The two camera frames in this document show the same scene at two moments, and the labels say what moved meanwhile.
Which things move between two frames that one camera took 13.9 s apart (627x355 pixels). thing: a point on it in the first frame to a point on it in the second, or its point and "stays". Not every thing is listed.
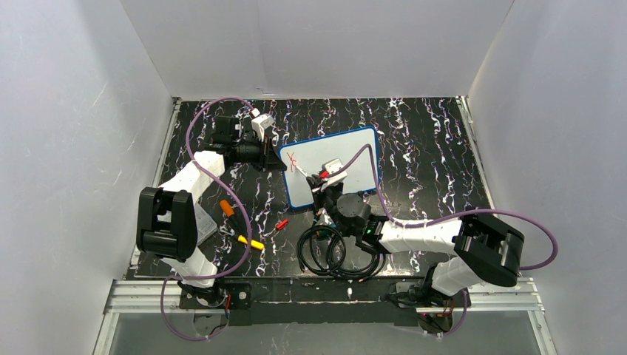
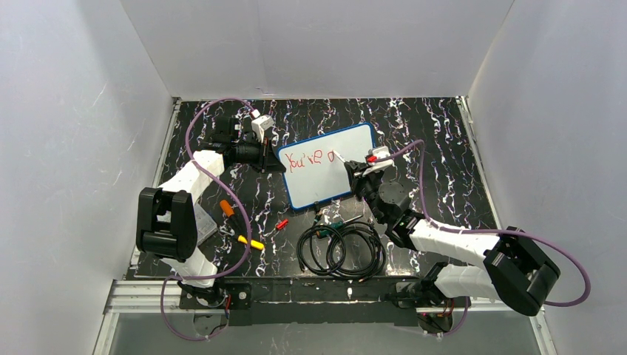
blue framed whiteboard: x=305 y=158 stays
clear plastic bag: x=205 y=225 stays
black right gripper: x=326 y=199 to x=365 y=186
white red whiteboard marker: x=302 y=171 to x=339 y=155
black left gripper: x=267 y=154 stays
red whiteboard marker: x=283 y=222 stays
